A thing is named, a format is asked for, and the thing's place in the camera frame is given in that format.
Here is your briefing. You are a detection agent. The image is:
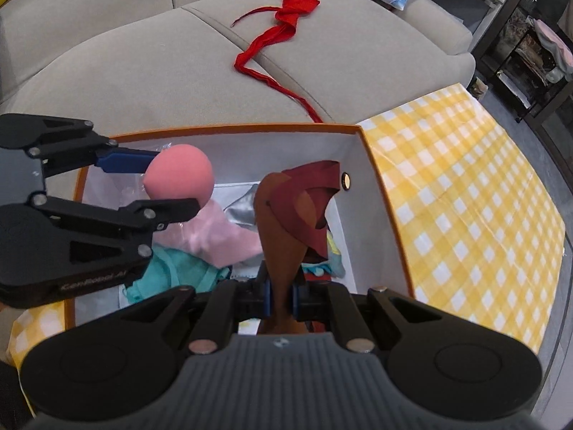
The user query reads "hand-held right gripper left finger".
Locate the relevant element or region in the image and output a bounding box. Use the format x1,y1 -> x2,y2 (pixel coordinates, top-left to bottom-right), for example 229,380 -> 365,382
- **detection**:
114,263 -> 273,354

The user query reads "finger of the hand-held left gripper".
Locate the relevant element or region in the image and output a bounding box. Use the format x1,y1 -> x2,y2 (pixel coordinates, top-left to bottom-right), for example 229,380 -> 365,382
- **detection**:
29,192 -> 201,274
0,113 -> 161,182

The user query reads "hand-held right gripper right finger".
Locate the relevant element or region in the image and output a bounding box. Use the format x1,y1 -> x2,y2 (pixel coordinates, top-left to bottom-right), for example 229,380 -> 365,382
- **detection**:
291,273 -> 453,354

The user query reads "pink sponge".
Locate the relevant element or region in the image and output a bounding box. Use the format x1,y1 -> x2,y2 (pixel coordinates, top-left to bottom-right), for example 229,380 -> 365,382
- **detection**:
142,143 -> 215,210

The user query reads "brown garment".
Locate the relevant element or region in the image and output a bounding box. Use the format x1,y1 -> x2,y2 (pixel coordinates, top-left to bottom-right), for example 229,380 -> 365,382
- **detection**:
253,160 -> 342,336

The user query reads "pink cloth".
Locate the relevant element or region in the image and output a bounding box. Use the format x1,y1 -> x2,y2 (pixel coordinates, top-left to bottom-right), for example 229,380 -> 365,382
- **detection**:
154,199 -> 263,267

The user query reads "teal knit garment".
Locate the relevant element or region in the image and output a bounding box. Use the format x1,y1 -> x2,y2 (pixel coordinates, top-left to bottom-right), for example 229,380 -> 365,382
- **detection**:
121,245 -> 232,305

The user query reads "orange cardboard box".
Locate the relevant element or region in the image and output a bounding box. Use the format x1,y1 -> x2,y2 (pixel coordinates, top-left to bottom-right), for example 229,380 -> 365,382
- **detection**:
63,123 -> 417,328

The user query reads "colourful printed cloth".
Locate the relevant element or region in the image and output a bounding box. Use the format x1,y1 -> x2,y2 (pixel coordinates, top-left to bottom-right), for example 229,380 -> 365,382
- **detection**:
302,228 -> 346,278

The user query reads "beige sofa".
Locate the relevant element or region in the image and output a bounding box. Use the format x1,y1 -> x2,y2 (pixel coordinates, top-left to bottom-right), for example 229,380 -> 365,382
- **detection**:
0,0 -> 476,180

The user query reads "red ribbon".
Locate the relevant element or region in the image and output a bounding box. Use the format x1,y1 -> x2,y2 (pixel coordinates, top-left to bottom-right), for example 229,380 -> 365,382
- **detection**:
230,0 -> 324,124

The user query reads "yellow checkered tablecloth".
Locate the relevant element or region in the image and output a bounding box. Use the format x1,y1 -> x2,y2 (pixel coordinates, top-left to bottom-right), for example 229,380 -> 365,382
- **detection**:
9,83 -> 567,368

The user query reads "black storage rack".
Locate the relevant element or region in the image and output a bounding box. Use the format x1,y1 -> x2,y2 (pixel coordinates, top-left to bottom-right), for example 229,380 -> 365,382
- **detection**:
470,0 -> 573,121

